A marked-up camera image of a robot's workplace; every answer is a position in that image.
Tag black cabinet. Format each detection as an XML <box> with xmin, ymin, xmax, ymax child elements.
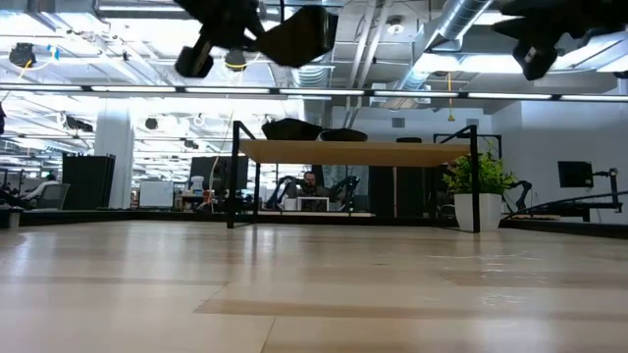
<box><xmin>62</xmin><ymin>153</ymin><xmax>117</xmax><ymax>211</ymax></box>

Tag green potted plant white pot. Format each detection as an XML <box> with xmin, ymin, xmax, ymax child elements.
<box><xmin>443</xmin><ymin>141</ymin><xmax>516</xmax><ymax>233</ymax></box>

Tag black aluminium rail frame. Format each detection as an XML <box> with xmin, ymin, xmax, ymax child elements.
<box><xmin>19</xmin><ymin>209</ymin><xmax>230</xmax><ymax>227</ymax></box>
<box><xmin>499</xmin><ymin>219</ymin><xmax>628</xmax><ymax>240</ymax></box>

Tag black hanging ceiling device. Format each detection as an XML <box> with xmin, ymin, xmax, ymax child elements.
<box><xmin>8</xmin><ymin>41</ymin><xmax>38</xmax><ymax>69</ymax></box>
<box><xmin>224</xmin><ymin>48</ymin><xmax>248</xmax><ymax>74</ymax></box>

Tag black rig frame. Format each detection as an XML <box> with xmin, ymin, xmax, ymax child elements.
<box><xmin>433</xmin><ymin>132</ymin><xmax>503</xmax><ymax>148</ymax></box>

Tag long ceiling light strip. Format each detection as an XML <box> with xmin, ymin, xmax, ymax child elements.
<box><xmin>0</xmin><ymin>83</ymin><xmax>628</xmax><ymax>103</ymax></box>

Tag white column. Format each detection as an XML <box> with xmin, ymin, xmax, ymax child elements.
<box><xmin>93</xmin><ymin>97</ymin><xmax>136</xmax><ymax>210</ymax></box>

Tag black wall monitor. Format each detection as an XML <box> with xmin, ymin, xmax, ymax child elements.
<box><xmin>556</xmin><ymin>160</ymin><xmax>595</xmax><ymax>189</ymax></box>

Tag person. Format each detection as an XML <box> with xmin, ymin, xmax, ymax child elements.
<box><xmin>296</xmin><ymin>171</ymin><xmax>335</xmax><ymax>200</ymax></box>
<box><xmin>24</xmin><ymin>170</ymin><xmax>60</xmax><ymax>202</ymax></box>

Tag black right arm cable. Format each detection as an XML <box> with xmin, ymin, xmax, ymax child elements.
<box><xmin>504</xmin><ymin>189</ymin><xmax>628</xmax><ymax>220</ymax></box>

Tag white framed screen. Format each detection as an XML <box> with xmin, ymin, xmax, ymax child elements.
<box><xmin>296</xmin><ymin>196</ymin><xmax>331</xmax><ymax>212</ymax></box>

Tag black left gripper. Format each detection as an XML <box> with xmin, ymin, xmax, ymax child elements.
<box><xmin>174</xmin><ymin>0</ymin><xmax>270</xmax><ymax>54</ymax></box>

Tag white board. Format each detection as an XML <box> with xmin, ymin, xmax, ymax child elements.
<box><xmin>138</xmin><ymin>179</ymin><xmax>175</xmax><ymax>208</ymax></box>

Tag wooden riser shelf black legs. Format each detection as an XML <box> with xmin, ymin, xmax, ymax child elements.
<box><xmin>226</xmin><ymin>120</ymin><xmax>481</xmax><ymax>234</ymax></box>

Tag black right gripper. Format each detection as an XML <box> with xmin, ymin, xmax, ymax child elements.
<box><xmin>491</xmin><ymin>0</ymin><xmax>628</xmax><ymax>50</ymax></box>

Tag black side desk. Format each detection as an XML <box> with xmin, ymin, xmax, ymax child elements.
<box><xmin>532</xmin><ymin>200</ymin><xmax>628</xmax><ymax>223</ymax></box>

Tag grey office chair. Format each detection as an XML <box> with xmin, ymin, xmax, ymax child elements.
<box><xmin>36</xmin><ymin>182</ymin><xmax>72</xmax><ymax>211</ymax></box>

